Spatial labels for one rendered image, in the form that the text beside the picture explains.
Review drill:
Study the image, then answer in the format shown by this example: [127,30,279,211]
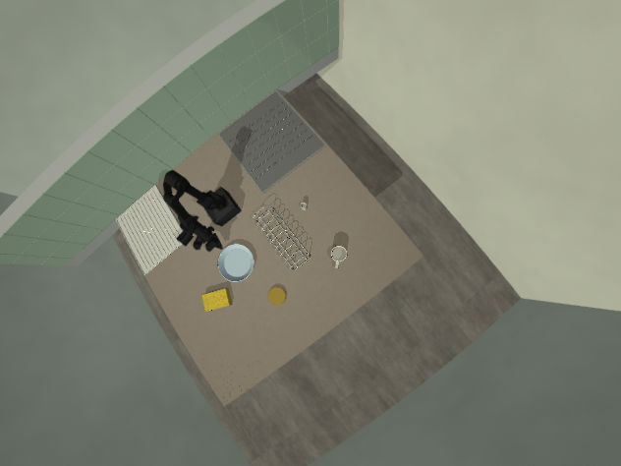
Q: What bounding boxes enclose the yellow sponge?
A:
[202,288,232,312]

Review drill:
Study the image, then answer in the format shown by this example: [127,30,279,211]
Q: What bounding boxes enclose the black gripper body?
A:
[196,225,218,252]

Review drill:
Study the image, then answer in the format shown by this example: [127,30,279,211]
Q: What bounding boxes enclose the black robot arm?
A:
[163,170,229,250]

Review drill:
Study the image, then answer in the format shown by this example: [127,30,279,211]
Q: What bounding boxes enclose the beige ribbed draining mat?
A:
[116,185,183,275]

